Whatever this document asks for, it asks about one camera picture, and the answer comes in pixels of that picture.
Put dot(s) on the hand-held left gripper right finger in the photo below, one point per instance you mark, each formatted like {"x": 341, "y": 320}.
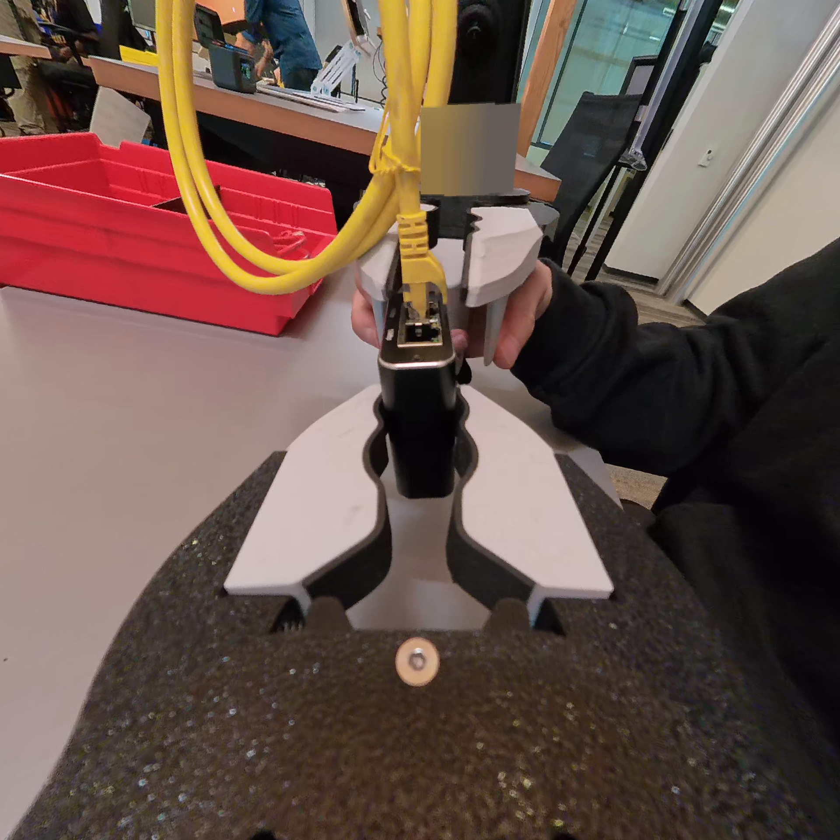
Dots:
{"x": 531, "y": 518}

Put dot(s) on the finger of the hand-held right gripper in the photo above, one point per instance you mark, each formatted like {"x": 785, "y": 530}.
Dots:
{"x": 505, "y": 256}
{"x": 375, "y": 269}

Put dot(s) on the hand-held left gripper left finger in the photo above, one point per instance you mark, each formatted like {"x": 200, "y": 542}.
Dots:
{"x": 308, "y": 518}

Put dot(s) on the black network switch box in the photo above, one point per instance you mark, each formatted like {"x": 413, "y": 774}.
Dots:
{"x": 420, "y": 426}

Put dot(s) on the red plastic bin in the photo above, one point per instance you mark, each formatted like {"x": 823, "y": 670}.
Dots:
{"x": 98, "y": 249}

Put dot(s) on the person's right hand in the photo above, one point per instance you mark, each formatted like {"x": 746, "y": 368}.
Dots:
{"x": 525, "y": 315}

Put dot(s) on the wood-edged office table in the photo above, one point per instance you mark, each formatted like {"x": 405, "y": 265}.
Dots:
{"x": 295, "y": 111}

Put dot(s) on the person's torso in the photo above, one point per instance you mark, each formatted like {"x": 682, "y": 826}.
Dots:
{"x": 754, "y": 590}

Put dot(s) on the black desktop device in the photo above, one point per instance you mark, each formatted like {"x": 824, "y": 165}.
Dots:
{"x": 233, "y": 69}

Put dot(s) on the white paper sign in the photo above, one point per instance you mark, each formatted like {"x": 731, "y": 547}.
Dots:
{"x": 118, "y": 118}

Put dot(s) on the slim wooden post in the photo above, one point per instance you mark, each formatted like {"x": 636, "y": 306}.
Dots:
{"x": 544, "y": 79}

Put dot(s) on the silver metal door frame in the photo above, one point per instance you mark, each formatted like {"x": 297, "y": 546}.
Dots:
{"x": 754, "y": 164}

